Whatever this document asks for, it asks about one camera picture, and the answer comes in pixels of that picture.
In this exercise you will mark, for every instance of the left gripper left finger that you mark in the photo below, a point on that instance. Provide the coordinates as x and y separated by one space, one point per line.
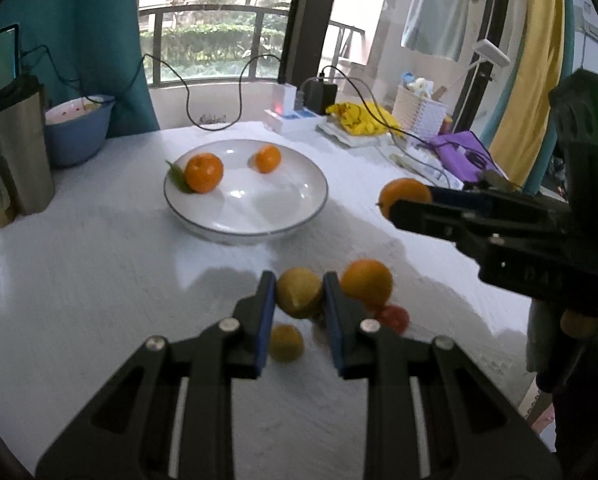
233 348

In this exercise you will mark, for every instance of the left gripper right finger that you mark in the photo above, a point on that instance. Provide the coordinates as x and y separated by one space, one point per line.
363 349

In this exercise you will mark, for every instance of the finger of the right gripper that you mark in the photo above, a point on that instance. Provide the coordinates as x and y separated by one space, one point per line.
493 203
444 222

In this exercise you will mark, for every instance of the yellow-green small fruit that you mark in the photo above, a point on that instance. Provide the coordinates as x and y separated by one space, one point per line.
286 343

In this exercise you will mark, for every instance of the large orange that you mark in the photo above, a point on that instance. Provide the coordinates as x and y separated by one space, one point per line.
369 281

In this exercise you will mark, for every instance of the orange mandarin with leaf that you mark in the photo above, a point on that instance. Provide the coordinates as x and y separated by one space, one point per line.
202 174

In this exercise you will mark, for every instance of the small orange mandarin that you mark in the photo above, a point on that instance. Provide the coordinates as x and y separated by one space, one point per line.
268 158

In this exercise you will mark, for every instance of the purple cloth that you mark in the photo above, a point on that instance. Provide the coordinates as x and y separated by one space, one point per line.
464 156

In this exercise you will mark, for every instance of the yellow curtain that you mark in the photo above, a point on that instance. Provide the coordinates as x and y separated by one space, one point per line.
517 142

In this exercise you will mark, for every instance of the orange bottle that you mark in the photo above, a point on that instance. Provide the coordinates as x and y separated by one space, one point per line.
446 126

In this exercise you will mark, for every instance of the white tube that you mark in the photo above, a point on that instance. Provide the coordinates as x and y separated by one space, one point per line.
415 165

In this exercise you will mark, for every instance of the white perforated basket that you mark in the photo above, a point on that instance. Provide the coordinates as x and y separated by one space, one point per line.
417 115

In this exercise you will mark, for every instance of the yellow plastic bag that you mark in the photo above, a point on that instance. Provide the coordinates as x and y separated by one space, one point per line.
363 120

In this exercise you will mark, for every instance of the white ceramic bowl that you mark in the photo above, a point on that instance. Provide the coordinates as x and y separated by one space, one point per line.
248 207

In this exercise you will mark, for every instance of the white desk lamp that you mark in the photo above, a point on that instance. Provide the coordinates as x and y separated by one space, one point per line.
486 52

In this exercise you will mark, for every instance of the hanging blue-grey towel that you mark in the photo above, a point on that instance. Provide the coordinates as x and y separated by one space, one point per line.
436 28

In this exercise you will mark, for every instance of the black power adapter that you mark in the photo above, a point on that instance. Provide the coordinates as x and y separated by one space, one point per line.
319 95

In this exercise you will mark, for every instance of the white power strip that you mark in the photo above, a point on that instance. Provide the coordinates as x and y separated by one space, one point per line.
298 120

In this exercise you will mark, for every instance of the white charger adapter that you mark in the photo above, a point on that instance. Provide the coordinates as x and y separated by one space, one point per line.
284 99

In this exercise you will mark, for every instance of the blue plastic bowl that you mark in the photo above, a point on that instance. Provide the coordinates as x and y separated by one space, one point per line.
76 130

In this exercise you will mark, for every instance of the balcony railing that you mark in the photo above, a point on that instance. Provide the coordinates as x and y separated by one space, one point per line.
201 43

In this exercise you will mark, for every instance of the stainless steel tumbler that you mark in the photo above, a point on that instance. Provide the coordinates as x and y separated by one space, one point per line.
25 178

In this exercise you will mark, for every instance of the teal curtain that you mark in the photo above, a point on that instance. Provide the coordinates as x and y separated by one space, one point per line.
78 47

